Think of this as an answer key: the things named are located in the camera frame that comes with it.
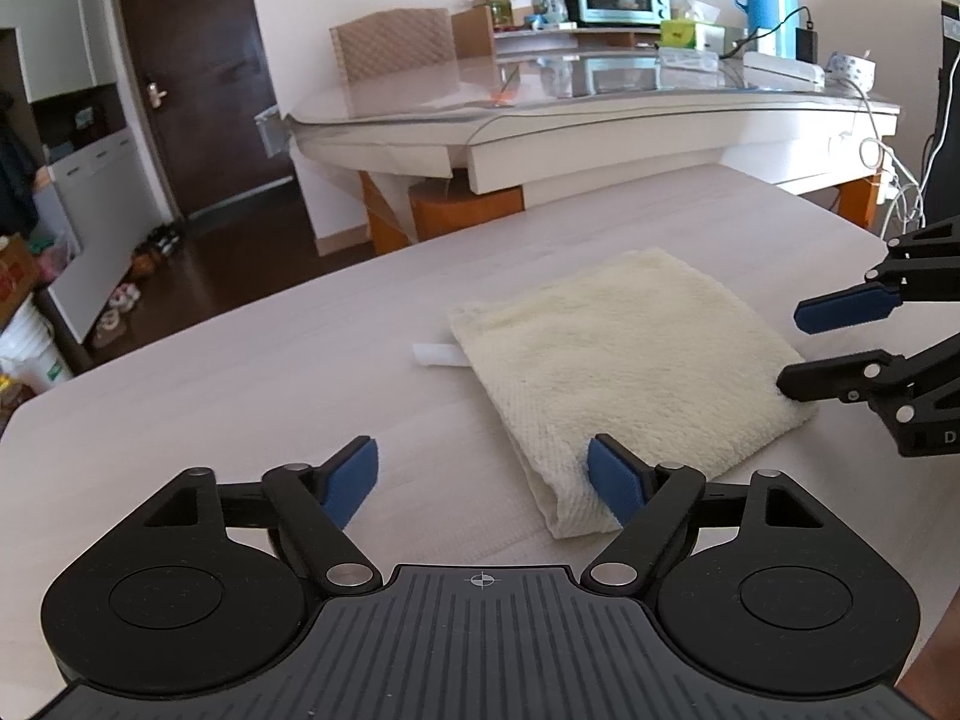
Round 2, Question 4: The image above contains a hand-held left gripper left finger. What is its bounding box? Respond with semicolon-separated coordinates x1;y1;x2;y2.
105;435;382;595

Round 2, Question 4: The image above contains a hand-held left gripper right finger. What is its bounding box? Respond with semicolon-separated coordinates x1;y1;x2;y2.
581;433;848;593

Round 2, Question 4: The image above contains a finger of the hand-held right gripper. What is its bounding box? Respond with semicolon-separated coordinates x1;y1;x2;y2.
795;214;960;335
778;334;960;428

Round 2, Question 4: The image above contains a cream towel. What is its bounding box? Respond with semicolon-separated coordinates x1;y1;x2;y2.
411;246;820;541

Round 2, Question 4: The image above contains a black panel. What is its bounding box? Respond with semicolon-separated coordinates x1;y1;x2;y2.
919;0;960;233

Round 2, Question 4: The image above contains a white patterned cup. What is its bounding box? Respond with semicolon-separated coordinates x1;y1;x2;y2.
825;51;877;87

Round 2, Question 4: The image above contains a white power strip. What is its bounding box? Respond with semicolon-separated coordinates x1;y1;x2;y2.
742;51;827;89

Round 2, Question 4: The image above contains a row of shoes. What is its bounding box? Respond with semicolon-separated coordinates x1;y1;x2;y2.
90;223;185;350

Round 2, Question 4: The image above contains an orange wooden stool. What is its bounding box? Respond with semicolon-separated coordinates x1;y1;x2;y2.
409;184;524;245

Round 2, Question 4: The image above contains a white dining table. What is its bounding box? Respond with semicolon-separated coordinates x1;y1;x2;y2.
259;45;901;256

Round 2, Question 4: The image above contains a clear plastic box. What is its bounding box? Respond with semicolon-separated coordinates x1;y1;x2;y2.
656;45;727;77

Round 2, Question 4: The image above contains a green tissue box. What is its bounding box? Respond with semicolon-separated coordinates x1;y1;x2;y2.
660;0;727;50

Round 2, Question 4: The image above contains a white plastic bucket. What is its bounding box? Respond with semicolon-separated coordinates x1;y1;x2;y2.
0;296;76;395

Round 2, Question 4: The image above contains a pile of colourful bags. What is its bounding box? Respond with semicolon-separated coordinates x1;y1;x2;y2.
28;232;80;282

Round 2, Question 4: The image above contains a clear plastic table cover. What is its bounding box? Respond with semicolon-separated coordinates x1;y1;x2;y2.
259;45;901;166

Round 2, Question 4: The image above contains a printed cardboard box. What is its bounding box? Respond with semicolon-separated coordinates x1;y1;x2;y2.
0;232;42;331

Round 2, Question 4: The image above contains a beige quilted chair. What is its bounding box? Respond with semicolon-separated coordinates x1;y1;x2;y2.
328;7;458;87

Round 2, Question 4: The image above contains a dark brown door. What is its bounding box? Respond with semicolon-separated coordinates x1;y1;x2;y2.
112;0;280;222

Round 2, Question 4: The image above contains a dark hanging jacket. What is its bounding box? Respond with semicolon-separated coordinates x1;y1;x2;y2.
0;90;38;237

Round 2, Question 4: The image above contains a wooden desktop shelf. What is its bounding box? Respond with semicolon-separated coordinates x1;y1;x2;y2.
450;6;665;57

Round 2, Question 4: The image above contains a grey wall cabinet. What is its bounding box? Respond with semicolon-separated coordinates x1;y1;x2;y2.
0;0;182;361

